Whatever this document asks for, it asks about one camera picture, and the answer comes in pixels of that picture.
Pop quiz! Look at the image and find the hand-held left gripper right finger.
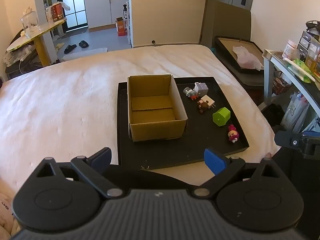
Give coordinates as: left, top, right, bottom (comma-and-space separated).
192, 148, 288, 200

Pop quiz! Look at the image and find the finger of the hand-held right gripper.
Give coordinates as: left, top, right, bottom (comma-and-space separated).
274, 130, 304, 148

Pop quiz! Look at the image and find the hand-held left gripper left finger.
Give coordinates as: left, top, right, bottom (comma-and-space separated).
32, 147, 124, 199

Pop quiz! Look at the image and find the black shallow tray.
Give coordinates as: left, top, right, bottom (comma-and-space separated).
117, 77, 250, 170

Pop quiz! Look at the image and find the pink figurine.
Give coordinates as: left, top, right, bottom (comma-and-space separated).
227, 124, 240, 144

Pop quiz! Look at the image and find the green cube toy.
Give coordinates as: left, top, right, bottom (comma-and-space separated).
212, 107, 231, 127

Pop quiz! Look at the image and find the cardboard box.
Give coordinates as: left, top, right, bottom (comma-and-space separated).
127, 74, 188, 142

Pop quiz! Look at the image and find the white plastic bag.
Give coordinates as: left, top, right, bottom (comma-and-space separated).
280, 91, 310, 132

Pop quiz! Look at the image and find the brown basket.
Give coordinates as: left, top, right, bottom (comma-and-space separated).
272, 76, 292, 95

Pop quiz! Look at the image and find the white side desk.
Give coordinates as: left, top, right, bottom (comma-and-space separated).
262, 49, 320, 133

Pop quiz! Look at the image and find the small brown figurine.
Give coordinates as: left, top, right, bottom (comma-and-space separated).
197, 99, 209, 113

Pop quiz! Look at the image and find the white charger plug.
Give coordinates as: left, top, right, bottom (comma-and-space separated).
201, 95, 216, 109

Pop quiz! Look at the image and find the small grey figurine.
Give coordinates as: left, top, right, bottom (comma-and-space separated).
184, 87, 199, 101

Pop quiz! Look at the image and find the green wipes packet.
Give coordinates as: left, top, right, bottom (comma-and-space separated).
292, 59, 316, 83

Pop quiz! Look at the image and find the purple block toy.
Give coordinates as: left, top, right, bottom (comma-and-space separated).
194, 82, 209, 94

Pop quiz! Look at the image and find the pink jar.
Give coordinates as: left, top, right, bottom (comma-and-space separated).
282, 39, 298, 60

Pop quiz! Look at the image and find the pink plastic bag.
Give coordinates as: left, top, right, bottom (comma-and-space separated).
232, 45, 264, 70

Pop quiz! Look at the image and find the small drawer organizer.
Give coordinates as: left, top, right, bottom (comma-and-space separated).
297, 31, 320, 63

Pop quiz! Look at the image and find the white floor mat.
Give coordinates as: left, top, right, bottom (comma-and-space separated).
62, 47, 108, 62

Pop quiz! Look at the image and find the black tray with cardboard base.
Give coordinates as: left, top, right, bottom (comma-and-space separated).
214, 35, 265, 75

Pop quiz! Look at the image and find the black low stand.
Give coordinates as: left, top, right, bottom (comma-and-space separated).
5, 60, 44, 80

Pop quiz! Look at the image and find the large cardboard sheet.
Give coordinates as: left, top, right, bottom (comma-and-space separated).
200, 1, 252, 47

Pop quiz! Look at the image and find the orange carton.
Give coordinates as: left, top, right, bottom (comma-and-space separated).
115, 17, 127, 37

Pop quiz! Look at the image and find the white power strip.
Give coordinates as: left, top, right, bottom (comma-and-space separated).
2, 44, 38, 67

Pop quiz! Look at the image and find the round table with yellow leg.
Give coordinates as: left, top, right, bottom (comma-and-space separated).
6, 17, 68, 67

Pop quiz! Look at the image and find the white kitchen cabinet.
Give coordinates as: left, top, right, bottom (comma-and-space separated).
84, 0, 129, 29

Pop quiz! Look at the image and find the glass jar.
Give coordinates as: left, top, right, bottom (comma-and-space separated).
21, 7, 40, 38

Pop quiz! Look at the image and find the red and white bag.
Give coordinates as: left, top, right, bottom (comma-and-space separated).
45, 2, 71, 23

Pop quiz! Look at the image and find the black framed glass door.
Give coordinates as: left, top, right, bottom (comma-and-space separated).
56, 0, 88, 33

